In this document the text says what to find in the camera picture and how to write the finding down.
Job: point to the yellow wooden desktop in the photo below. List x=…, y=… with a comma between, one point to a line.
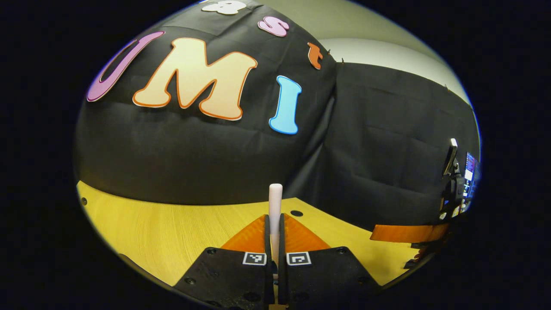
x=163, y=232

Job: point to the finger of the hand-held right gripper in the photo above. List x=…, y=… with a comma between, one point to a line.
x=400, y=233

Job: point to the black backdrop cloth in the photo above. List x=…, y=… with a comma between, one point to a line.
x=193, y=159

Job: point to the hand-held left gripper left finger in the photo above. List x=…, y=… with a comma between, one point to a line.
x=228, y=275

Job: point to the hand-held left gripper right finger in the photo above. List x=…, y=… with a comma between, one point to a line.
x=327, y=275

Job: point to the phone on black stand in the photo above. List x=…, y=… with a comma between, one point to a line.
x=451, y=172

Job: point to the lit monitor screen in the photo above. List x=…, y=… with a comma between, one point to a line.
x=470, y=172

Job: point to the pale pink toothbrush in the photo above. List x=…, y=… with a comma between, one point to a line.
x=275, y=202

